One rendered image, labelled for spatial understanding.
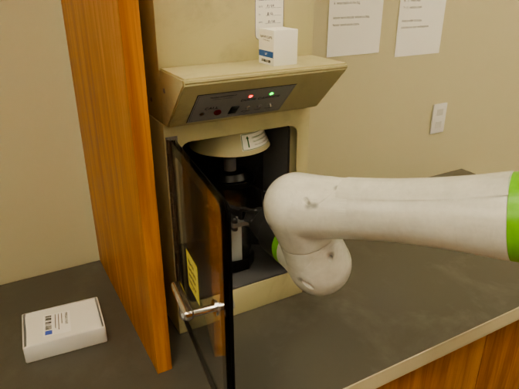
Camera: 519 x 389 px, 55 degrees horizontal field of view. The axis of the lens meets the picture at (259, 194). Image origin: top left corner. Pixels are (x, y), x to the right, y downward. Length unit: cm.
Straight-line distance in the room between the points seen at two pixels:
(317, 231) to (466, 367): 73
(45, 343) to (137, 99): 56
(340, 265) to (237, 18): 47
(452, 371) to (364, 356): 31
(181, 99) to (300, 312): 60
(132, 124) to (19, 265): 73
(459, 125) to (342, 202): 145
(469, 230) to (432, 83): 133
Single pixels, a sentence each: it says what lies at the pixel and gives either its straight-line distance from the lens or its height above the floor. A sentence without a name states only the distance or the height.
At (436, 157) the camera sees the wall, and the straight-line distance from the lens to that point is 208.
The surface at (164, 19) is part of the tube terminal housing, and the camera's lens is 89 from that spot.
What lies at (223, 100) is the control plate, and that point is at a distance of 87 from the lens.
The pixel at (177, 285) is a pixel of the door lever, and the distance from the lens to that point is 81.
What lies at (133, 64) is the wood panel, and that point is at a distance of 79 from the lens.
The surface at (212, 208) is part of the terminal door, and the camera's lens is 68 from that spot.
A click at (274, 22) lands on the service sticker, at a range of 98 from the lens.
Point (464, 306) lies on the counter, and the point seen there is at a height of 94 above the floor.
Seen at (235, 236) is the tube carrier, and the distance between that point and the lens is 114.
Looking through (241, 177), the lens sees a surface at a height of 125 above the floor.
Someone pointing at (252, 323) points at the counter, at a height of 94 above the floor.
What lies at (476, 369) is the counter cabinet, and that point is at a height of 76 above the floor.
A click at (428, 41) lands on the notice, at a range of 189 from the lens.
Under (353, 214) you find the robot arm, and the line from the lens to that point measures 70.
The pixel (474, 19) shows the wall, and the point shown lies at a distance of 205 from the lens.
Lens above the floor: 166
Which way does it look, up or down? 24 degrees down
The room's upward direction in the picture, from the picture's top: straight up
